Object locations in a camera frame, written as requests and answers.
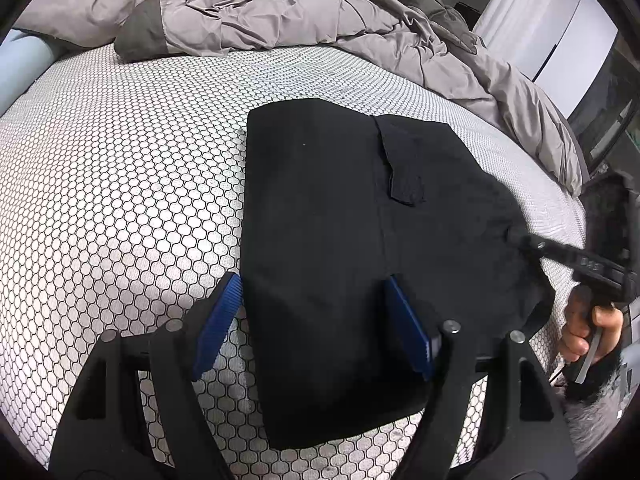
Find white wardrobe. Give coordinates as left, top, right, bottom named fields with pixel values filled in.
left=508, top=0, right=617, bottom=116

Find dark open shelf unit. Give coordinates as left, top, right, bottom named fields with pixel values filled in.
left=568, top=32, right=639, bottom=174

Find white curtain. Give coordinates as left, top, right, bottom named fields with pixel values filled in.
left=474, top=0, right=551, bottom=62

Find grey crumpled duvet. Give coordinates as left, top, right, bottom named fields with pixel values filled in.
left=15, top=0, right=588, bottom=195

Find person's right hand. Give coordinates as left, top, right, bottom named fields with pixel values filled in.
left=559, top=286, right=624, bottom=364

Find black pants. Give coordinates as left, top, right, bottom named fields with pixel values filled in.
left=240, top=99, right=554, bottom=450

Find white honeycomb pattern mattress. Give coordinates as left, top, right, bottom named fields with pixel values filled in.
left=1, top=47, right=585, bottom=466

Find light blue pillow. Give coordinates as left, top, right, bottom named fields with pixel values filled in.
left=0, top=29, right=60, bottom=114

